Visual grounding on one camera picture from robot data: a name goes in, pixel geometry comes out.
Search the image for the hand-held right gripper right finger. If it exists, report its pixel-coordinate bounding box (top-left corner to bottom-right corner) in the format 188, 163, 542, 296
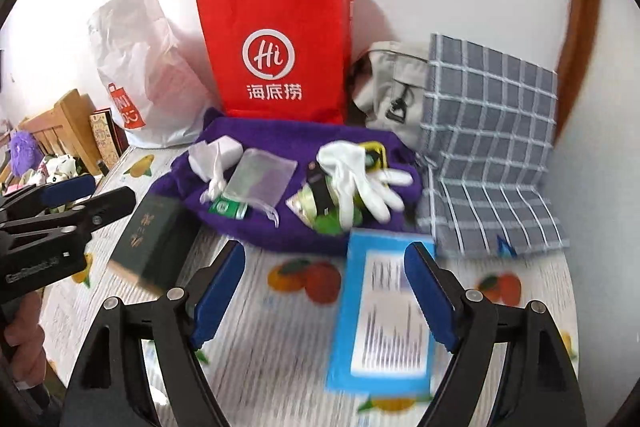
402, 241, 588, 427

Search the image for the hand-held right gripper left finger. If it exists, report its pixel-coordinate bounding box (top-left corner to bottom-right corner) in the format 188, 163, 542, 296
65, 239, 248, 427

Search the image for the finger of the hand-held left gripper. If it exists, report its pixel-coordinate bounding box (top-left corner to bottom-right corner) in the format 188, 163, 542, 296
0, 173, 97, 222
0, 186, 137, 258

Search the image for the lime green packet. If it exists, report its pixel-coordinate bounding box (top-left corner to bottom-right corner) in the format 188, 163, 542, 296
312, 202, 364, 235

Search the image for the grey mesh drawstring pouch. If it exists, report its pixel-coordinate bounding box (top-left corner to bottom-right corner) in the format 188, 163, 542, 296
223, 148, 297, 228

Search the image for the black strap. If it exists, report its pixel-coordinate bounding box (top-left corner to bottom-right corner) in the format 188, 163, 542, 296
306, 161, 332, 215

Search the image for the yellow pouch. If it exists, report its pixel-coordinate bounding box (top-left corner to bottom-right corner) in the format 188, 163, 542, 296
362, 141, 387, 172

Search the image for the person's left hand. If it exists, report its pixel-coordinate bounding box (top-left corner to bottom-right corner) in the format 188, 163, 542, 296
4, 293, 49, 389

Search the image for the black and white printed cloth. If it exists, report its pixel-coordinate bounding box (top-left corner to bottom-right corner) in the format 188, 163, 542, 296
27, 154, 81, 188

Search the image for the dark green box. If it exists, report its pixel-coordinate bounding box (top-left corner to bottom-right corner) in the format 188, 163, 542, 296
109, 194, 201, 295

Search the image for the purple plush toy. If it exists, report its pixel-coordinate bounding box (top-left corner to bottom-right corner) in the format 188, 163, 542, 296
9, 130, 37, 175

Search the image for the patterned book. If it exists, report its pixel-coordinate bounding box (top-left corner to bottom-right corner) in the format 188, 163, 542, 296
89, 108, 128, 158

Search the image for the fruit print tablecloth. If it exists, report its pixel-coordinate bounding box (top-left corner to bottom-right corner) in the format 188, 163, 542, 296
40, 144, 581, 427

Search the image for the purple towel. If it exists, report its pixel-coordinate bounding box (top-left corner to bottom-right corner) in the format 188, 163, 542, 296
170, 107, 423, 255

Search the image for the white plastic shopping bag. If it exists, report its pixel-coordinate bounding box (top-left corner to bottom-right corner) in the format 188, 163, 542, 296
87, 0, 216, 148

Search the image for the grey checked cushion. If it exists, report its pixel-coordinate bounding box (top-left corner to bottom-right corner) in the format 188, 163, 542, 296
415, 33, 571, 258

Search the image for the grey canvas bag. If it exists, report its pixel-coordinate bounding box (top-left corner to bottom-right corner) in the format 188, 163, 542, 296
350, 41, 433, 150

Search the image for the red paper bag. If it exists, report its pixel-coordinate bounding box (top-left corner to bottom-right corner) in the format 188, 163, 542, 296
195, 0, 356, 125

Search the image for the brown wooden door frame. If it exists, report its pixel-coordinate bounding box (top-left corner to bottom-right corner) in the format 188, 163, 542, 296
552, 0, 601, 138

